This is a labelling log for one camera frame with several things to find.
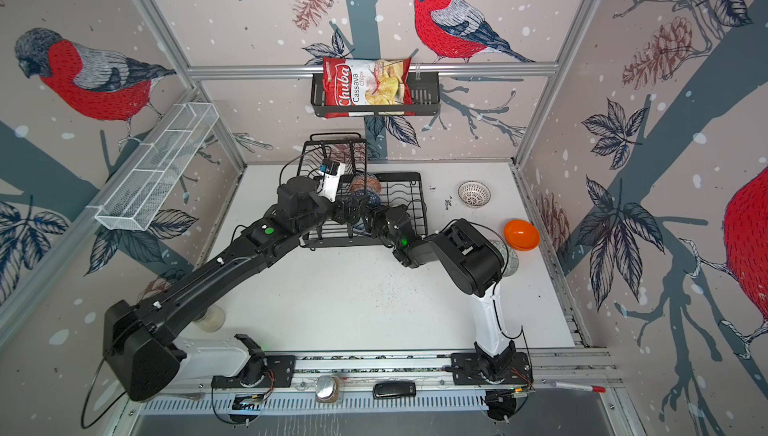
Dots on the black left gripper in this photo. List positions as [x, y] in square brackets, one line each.
[355, 213]

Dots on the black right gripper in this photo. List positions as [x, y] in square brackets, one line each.
[375, 217]

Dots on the orange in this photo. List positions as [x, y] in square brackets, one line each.
[367, 182]

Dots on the green grey patterned bowl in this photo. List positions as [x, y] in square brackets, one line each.
[511, 260]

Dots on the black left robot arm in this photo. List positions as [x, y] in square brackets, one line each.
[138, 339]

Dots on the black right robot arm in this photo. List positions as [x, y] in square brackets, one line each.
[474, 265]

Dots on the white brown patterned bowl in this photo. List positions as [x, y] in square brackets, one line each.
[474, 194]

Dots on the red cassava chips bag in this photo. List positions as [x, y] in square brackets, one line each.
[350, 83]

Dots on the orange plastic bowl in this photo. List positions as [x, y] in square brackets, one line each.
[521, 235]

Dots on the black remote fob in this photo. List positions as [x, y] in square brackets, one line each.
[394, 389]

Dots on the black white round object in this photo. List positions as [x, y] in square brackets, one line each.
[212, 320]

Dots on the silver bell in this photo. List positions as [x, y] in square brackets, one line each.
[327, 390]

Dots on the red white pen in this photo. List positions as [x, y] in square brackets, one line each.
[576, 387]

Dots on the black wire dish rack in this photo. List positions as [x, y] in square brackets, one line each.
[398, 188]

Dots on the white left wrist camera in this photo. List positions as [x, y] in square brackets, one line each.
[331, 179]

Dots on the black wall shelf basket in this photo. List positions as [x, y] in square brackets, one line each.
[423, 89]

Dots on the white wire wall basket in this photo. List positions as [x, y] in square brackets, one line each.
[141, 194]

